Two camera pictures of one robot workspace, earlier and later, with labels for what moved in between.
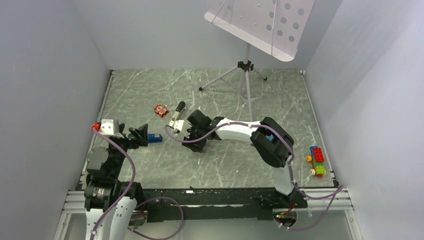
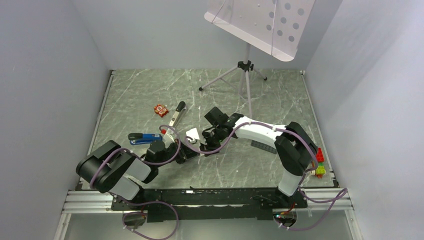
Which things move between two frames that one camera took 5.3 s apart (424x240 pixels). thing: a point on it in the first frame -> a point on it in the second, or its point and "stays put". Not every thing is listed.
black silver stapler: [179, 110] stays put
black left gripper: [140, 134] -> [185, 153]
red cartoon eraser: [160, 110] stays put
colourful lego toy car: [317, 160] stays put
